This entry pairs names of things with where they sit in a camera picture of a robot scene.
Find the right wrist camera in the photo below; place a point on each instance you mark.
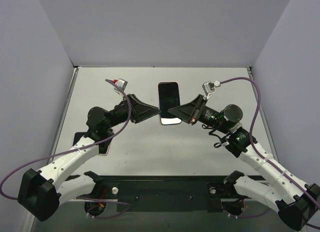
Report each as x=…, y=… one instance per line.
x=209, y=88

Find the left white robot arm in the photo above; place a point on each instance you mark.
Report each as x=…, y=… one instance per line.
x=43, y=191

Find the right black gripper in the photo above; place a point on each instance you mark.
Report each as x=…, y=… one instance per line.
x=197, y=109

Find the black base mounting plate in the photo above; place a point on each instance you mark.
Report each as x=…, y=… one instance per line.
x=186, y=193

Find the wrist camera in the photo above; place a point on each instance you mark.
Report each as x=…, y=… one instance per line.
x=209, y=88
x=122, y=84

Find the black phone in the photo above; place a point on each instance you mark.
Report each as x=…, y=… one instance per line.
x=168, y=97

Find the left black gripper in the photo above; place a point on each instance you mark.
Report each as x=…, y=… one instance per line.
x=132, y=108

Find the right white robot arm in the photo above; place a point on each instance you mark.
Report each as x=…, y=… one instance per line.
x=295, y=201

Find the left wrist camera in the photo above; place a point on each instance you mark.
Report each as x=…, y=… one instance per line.
x=122, y=84

